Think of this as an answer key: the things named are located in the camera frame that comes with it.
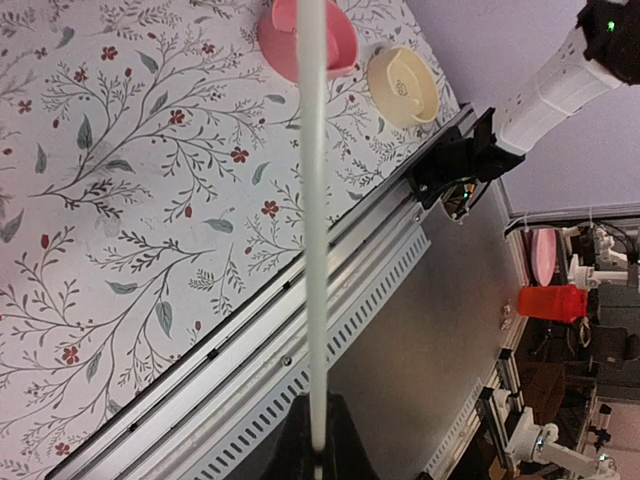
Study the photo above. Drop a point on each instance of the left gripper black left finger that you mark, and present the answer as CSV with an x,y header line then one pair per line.
x,y
293,456

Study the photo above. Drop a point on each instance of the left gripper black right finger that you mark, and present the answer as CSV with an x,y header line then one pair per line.
x,y
344,456

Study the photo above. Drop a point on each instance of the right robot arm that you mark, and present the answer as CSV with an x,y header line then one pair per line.
x,y
599,54

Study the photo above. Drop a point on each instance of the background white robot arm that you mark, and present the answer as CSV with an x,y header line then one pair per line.
x,y
534,443

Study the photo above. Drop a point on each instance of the cream pet bowl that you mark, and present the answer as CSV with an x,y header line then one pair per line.
x,y
403,87

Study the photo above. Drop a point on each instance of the pink pet bowl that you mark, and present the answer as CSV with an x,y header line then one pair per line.
x,y
289,38

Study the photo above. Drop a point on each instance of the red translucent container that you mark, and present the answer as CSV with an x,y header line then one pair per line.
x,y
565,303

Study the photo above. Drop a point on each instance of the pink round disc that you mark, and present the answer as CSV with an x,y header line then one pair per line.
x,y
544,255

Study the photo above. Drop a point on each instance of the front aluminium rail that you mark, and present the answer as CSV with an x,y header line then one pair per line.
x,y
420,307

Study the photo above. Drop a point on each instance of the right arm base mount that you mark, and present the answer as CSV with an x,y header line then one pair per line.
x,y
454,161

